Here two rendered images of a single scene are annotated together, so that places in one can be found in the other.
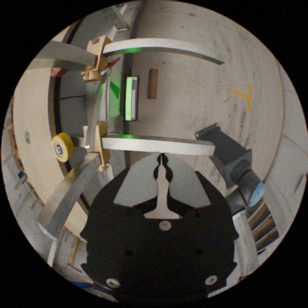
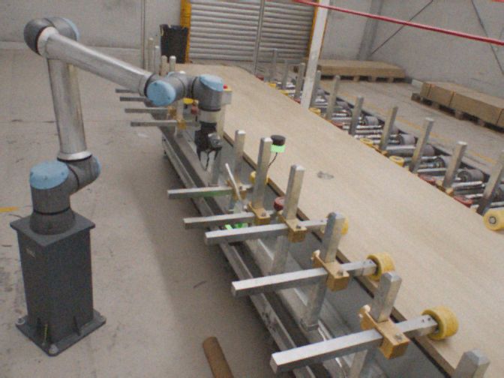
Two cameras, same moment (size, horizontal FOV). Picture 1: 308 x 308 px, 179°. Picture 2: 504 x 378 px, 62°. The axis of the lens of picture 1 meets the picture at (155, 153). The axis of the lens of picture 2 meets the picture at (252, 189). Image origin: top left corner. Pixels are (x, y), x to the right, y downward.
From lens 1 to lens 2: 1.65 m
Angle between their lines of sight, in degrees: 40
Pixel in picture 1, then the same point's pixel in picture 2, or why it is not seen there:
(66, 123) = not seen: hidden behind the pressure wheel
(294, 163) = not seen: outside the picture
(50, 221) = (237, 137)
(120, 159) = (220, 202)
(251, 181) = (64, 193)
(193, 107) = (124, 361)
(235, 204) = (85, 170)
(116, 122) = not seen: hidden behind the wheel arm
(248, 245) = (74, 106)
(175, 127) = (148, 319)
